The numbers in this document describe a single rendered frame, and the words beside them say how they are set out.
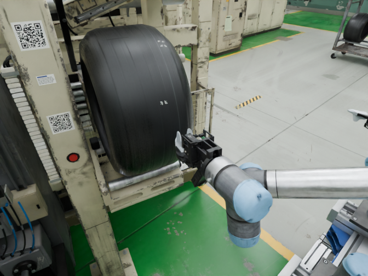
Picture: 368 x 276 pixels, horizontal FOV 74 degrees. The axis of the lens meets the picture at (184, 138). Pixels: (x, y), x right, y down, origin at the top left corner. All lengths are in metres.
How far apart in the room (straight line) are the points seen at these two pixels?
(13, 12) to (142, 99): 0.40
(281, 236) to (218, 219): 0.49
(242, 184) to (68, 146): 0.70
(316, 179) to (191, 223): 1.50
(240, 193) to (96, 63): 0.58
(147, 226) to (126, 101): 1.43
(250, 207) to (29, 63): 0.73
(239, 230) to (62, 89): 0.69
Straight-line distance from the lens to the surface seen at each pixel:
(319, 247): 1.88
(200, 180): 0.68
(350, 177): 0.67
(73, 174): 1.10
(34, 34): 0.86
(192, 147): 0.62
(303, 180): 0.66
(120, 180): 1.09
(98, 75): 0.82
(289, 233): 2.16
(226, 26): 5.68
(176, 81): 0.82
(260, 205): 0.51
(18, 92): 0.93
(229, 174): 0.53
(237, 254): 1.95
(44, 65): 0.88
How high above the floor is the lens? 1.68
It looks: 36 degrees down
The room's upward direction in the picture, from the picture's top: straight up
